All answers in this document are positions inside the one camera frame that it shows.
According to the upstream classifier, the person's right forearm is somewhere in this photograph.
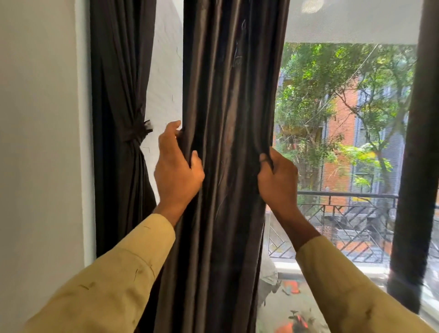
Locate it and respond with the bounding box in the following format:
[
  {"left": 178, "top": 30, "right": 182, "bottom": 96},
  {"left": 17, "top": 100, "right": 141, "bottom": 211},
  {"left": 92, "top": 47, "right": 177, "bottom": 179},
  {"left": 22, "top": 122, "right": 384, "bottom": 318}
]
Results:
[{"left": 273, "top": 205, "right": 436, "bottom": 333}]

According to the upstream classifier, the orange brick building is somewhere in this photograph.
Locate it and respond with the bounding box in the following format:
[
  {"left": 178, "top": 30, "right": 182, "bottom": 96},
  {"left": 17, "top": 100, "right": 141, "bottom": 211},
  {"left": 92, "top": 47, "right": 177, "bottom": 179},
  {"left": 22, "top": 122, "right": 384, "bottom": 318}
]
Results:
[{"left": 274, "top": 74, "right": 412, "bottom": 254}]

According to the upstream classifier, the round ceiling light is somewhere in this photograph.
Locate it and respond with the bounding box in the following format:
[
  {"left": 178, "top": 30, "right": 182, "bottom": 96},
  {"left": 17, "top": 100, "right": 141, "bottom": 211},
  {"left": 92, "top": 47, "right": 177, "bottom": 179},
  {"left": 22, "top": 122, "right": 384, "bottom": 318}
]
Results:
[{"left": 301, "top": 0, "right": 325, "bottom": 14}]

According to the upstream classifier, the person's left forearm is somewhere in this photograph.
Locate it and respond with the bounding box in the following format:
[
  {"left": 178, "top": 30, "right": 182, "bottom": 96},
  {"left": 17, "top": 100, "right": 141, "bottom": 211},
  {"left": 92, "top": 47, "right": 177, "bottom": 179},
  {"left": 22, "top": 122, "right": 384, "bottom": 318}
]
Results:
[{"left": 22, "top": 202, "right": 187, "bottom": 333}]

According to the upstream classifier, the dark brown curtain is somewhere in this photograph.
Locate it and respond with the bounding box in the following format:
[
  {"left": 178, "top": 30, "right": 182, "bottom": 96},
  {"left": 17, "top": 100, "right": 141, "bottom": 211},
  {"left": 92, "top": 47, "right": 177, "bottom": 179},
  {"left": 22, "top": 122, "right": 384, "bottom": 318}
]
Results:
[
  {"left": 137, "top": 0, "right": 291, "bottom": 333},
  {"left": 90, "top": 0, "right": 158, "bottom": 258}
]

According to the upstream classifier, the person's left hand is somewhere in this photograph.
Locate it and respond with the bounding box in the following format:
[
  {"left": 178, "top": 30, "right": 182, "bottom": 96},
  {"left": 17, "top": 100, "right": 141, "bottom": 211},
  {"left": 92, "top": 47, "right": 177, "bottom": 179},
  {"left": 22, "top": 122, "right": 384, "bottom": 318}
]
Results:
[{"left": 153, "top": 120, "right": 205, "bottom": 207}]

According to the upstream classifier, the black metal balcony railing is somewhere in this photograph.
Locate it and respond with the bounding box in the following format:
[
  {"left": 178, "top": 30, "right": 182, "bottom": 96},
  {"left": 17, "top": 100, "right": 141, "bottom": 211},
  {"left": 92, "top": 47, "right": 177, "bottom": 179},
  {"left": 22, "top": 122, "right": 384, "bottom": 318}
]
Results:
[{"left": 267, "top": 190, "right": 439, "bottom": 265}]

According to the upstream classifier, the person's right hand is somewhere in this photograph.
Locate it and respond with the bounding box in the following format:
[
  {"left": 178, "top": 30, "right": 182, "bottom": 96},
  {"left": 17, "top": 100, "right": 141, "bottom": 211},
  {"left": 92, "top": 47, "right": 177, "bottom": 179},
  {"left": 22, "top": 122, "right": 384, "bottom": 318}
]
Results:
[{"left": 257, "top": 146, "right": 300, "bottom": 217}]

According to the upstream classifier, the orange object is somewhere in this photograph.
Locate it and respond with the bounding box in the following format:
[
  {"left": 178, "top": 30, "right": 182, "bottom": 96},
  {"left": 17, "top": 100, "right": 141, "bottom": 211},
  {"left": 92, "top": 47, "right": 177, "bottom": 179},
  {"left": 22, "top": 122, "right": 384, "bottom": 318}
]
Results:
[
  {"left": 283, "top": 279, "right": 302, "bottom": 295},
  {"left": 274, "top": 310, "right": 330, "bottom": 333}
]

